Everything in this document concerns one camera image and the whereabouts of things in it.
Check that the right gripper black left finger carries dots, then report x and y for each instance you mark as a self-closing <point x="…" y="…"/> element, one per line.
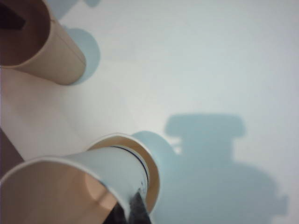
<point x="116" y="215"/>

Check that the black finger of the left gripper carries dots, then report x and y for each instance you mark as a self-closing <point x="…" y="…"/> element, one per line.
<point x="10" y="19"/>

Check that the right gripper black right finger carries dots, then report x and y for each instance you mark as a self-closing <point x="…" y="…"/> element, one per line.
<point x="140" y="210"/>

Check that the white paper cup blue stripe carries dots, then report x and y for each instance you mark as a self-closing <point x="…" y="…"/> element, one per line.
<point x="116" y="168"/>

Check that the brown kraft paper cup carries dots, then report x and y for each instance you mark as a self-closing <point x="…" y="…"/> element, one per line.
<point x="63" y="53"/>

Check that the white paper cup blue logo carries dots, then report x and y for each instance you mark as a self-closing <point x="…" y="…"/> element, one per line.
<point x="153" y="168"/>

